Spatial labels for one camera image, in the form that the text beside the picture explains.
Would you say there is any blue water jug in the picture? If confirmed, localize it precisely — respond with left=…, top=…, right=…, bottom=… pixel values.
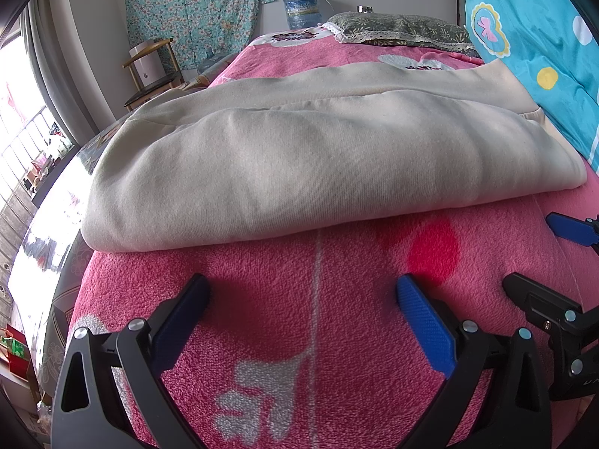
left=282, top=0, right=325, bottom=31

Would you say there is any grey curtain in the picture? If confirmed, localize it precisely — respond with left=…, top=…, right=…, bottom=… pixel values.
left=19, top=0, right=99, bottom=136

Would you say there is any wooden chair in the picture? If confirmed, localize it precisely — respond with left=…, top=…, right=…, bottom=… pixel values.
left=122, top=37, right=184, bottom=108

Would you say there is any clear empty water jug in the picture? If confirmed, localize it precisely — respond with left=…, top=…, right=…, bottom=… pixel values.
left=199, top=51, right=230, bottom=74

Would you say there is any grey leaf pillow with lace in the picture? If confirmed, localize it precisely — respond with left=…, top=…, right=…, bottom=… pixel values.
left=323, top=10, right=480, bottom=52

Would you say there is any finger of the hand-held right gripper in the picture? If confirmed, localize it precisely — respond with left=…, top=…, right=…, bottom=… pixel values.
left=545, top=212, right=599, bottom=247
left=502, top=271, right=599, bottom=401

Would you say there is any pink flower blanket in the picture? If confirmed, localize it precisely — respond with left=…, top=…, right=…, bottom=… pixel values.
left=66, top=28, right=599, bottom=449

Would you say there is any window railing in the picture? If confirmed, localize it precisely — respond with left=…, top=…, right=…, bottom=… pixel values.
left=0, top=103, right=76, bottom=263

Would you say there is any cream zip jacket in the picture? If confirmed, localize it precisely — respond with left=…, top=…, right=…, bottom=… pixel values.
left=80, top=60, right=588, bottom=253

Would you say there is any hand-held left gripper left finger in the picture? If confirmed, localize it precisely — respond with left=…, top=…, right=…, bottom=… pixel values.
left=51, top=272, right=211, bottom=449

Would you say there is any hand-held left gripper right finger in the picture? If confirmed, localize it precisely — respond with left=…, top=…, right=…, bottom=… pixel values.
left=397, top=274, right=553, bottom=449

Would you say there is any white box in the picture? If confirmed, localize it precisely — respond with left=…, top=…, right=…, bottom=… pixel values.
left=128, top=40, right=164, bottom=92

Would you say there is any cyan printed quilt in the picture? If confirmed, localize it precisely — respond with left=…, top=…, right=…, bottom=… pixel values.
left=464, top=0, right=599, bottom=174

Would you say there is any red bag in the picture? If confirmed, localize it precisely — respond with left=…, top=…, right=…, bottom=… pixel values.
left=0, top=323, right=33, bottom=379

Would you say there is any teal floral wall cloth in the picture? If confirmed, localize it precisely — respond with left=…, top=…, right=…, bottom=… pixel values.
left=124, top=0, right=276, bottom=71

